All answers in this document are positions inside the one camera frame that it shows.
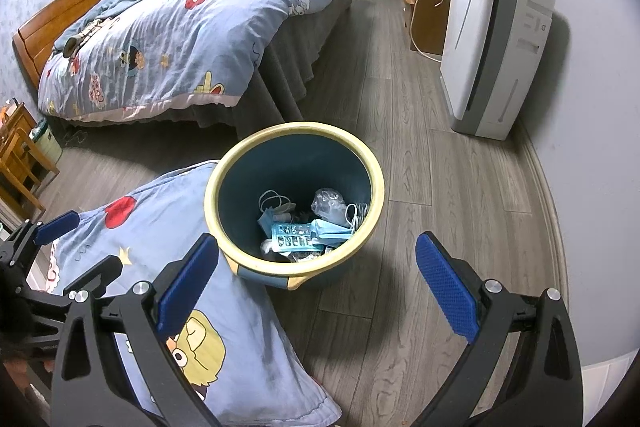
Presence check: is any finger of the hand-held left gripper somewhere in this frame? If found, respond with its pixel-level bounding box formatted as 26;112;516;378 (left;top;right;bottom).
66;254;125;304
4;211;81;269

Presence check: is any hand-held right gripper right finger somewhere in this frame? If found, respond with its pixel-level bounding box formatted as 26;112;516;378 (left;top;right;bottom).
415;231;584;427

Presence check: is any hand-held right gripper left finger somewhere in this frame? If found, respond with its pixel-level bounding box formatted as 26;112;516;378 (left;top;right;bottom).
50;232;221;427

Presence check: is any blue face mask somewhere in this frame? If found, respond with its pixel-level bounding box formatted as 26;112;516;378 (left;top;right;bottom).
257;191;299;233
312;202;370;245

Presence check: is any blue pill blister pack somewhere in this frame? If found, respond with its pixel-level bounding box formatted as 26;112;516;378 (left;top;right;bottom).
270;221;326;254

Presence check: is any clear plastic bag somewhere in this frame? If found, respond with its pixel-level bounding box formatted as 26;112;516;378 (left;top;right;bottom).
311;188;349;221

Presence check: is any blue bin with yellow rim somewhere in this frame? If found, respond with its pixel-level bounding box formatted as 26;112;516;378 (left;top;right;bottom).
204;121;387;292

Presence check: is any cartoon printed pillow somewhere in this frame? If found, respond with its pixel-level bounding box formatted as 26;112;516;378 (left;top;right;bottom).
47;161;344;427

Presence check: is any wooden chair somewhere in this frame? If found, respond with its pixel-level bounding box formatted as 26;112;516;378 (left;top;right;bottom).
0;127;57;224

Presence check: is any small white bin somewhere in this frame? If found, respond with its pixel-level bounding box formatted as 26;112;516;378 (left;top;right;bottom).
30;117;64;164

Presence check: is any wooden nightstand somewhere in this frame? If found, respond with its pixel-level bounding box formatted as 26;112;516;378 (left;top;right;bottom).
0;99;39;148

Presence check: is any white panel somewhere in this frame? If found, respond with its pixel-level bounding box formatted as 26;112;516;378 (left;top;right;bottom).
582;354;640;427

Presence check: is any cartoon printed duvet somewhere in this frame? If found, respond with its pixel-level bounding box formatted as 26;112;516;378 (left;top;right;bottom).
37;0;309;124

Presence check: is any wooden bed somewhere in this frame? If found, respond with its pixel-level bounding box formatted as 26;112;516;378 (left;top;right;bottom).
12;0;359;130

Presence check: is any white air purifier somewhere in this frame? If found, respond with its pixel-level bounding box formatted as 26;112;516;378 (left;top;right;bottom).
440;0;557;142

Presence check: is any wooden cabinet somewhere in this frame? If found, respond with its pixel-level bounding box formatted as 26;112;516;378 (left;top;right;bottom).
402;0;457;58

